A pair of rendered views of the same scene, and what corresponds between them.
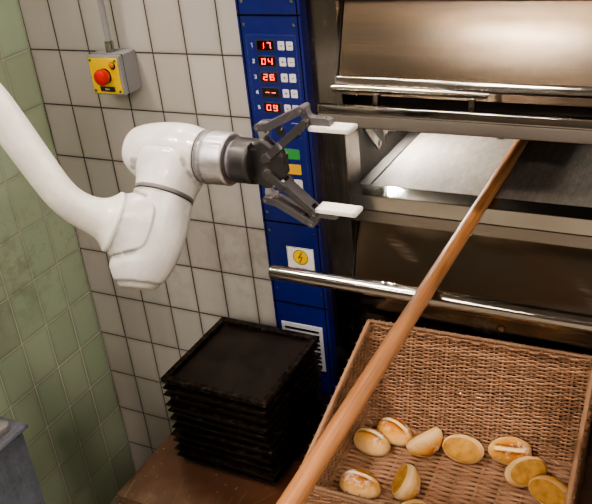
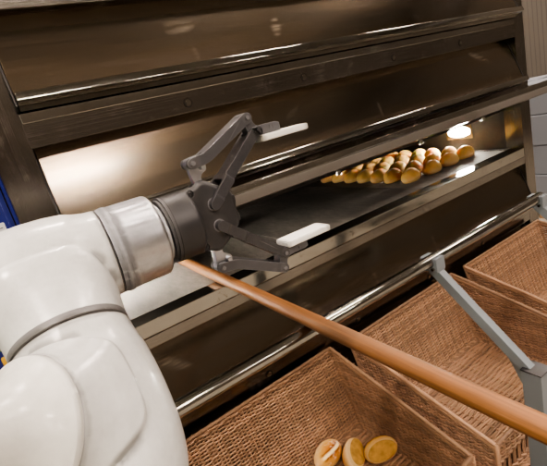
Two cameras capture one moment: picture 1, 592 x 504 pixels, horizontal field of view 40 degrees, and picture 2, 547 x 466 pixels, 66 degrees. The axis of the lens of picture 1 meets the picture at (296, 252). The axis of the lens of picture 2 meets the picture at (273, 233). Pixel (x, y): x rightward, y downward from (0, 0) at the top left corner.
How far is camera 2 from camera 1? 1.07 m
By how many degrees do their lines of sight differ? 55
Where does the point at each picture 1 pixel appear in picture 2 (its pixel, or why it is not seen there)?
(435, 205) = (190, 304)
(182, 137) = (73, 224)
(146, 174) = (44, 305)
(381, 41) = (95, 177)
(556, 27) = not seen: hidden behind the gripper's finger
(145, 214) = (111, 359)
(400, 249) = (171, 364)
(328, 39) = (35, 193)
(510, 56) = not seen: hidden behind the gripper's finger
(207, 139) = (120, 210)
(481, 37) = (181, 149)
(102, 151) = not seen: outside the picture
